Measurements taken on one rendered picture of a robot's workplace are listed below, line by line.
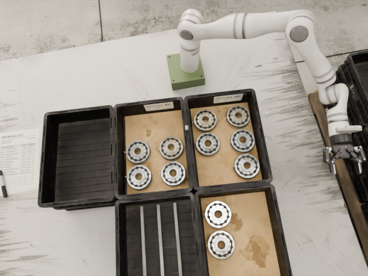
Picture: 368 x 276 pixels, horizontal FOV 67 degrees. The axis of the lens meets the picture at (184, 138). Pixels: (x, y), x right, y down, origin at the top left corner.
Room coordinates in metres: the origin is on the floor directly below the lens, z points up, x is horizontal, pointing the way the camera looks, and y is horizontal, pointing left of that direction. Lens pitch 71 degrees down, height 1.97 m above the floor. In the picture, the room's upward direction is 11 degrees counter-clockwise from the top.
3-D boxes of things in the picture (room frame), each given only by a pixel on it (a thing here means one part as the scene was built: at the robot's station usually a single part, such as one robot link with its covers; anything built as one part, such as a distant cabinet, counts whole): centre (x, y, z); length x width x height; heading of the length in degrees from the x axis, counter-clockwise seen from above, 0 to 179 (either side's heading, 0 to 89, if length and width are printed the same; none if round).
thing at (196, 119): (0.44, -0.11, 0.86); 0.10 x 0.10 x 0.01
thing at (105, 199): (0.38, 0.43, 0.92); 0.40 x 0.30 x 0.02; 175
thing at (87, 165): (0.38, 0.43, 0.87); 0.40 x 0.30 x 0.11; 175
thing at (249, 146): (0.32, -0.24, 0.86); 0.10 x 0.10 x 0.01
